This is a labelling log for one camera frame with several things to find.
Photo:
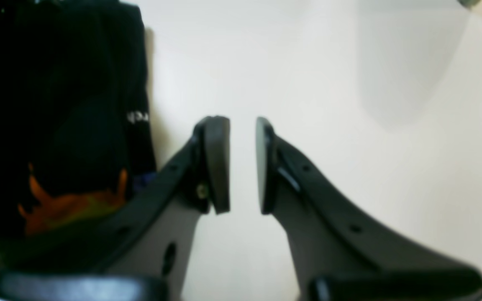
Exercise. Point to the black printed t-shirt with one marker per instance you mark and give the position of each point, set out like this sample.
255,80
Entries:
75,132

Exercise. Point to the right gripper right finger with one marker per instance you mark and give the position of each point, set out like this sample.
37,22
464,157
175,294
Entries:
341,253

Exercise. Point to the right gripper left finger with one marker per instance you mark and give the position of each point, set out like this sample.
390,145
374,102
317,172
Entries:
141,252

